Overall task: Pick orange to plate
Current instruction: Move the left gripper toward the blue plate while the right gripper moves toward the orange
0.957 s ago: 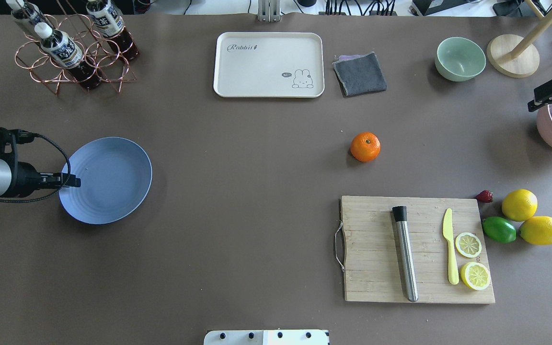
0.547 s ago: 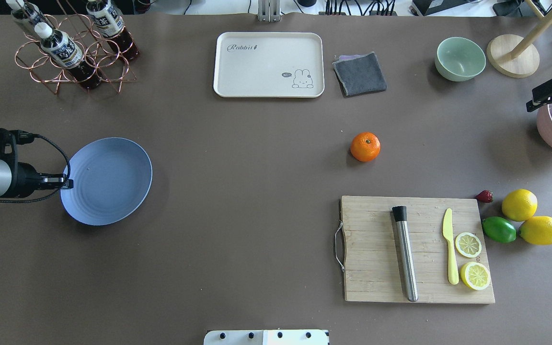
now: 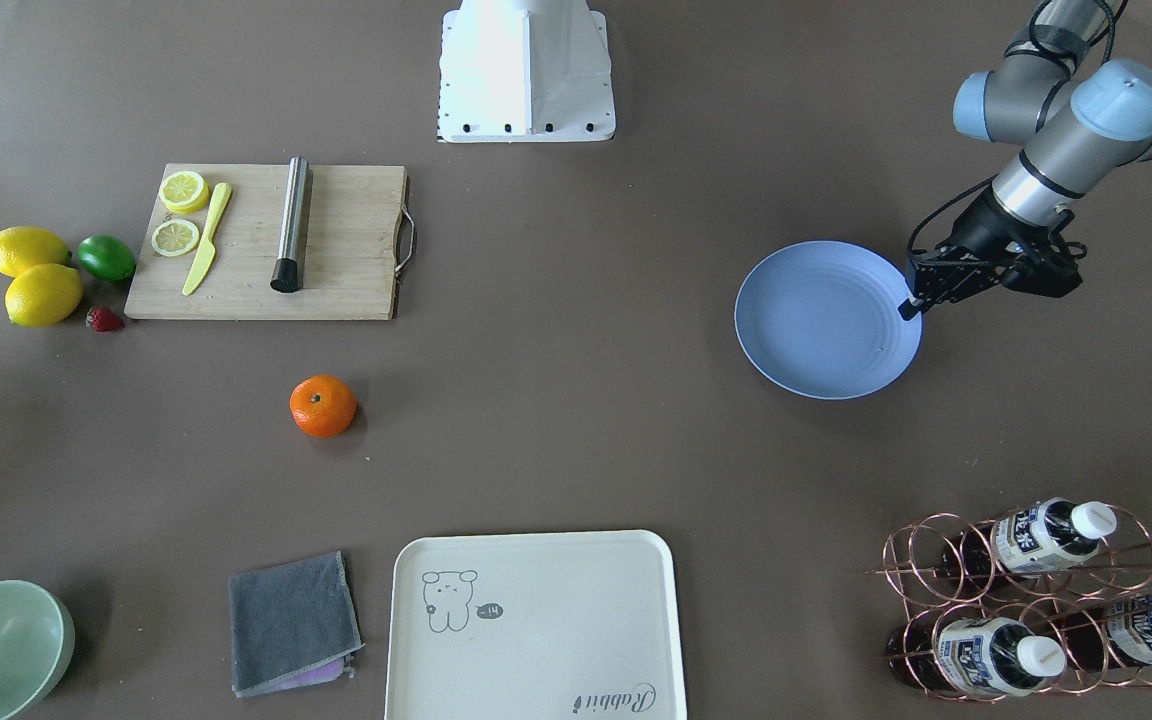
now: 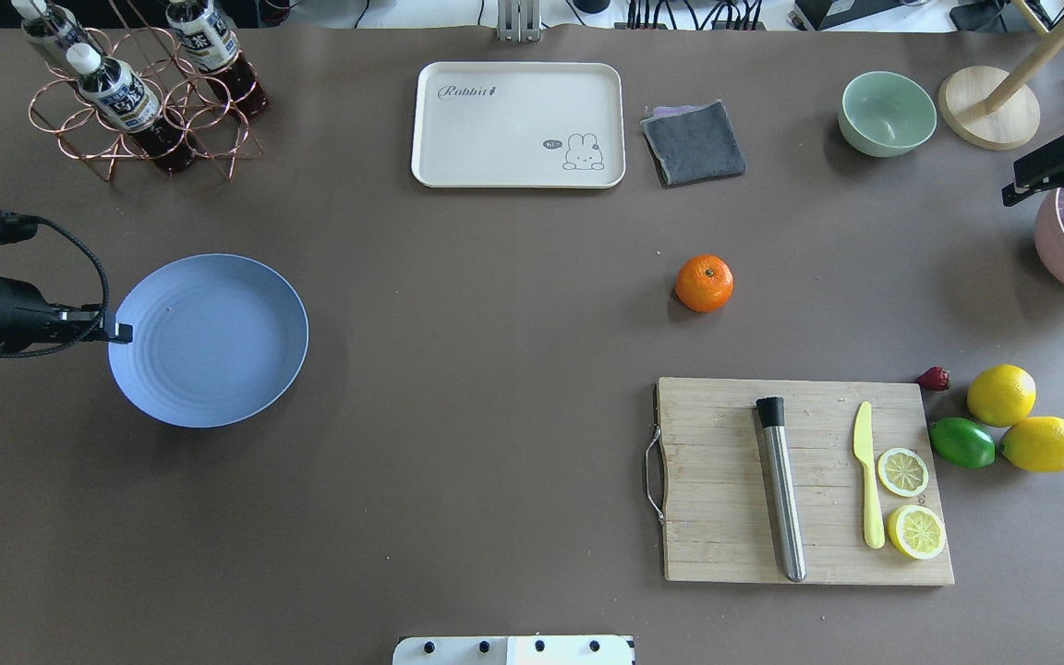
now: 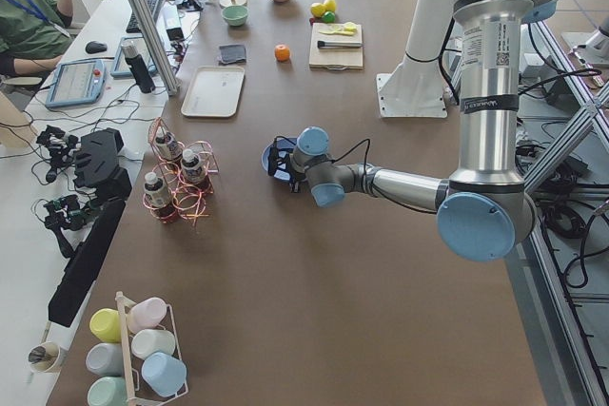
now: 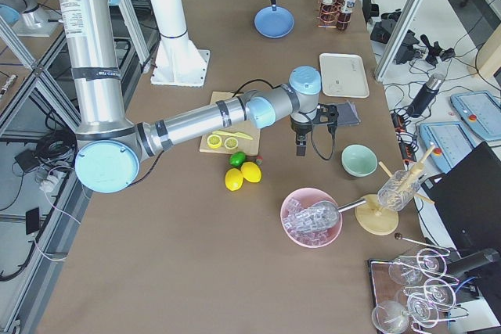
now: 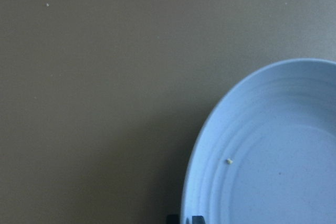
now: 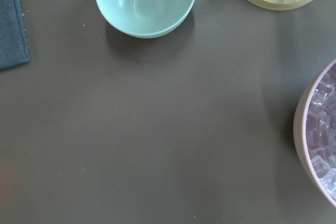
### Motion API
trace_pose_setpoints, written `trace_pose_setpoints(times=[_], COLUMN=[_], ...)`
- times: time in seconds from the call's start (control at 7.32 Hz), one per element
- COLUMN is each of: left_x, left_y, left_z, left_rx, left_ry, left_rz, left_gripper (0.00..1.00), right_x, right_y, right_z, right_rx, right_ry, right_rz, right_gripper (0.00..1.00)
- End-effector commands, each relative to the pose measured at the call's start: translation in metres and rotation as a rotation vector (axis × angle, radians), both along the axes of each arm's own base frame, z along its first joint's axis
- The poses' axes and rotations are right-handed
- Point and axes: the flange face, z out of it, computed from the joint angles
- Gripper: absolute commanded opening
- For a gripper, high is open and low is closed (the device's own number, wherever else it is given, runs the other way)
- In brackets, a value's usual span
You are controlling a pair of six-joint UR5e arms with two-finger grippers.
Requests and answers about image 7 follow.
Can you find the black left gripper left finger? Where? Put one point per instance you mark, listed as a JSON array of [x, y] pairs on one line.
[[172, 219]]

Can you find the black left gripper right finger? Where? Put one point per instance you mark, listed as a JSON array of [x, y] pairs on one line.
[[197, 220]]

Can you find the light blue round plate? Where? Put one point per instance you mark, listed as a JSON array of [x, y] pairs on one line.
[[266, 153]]

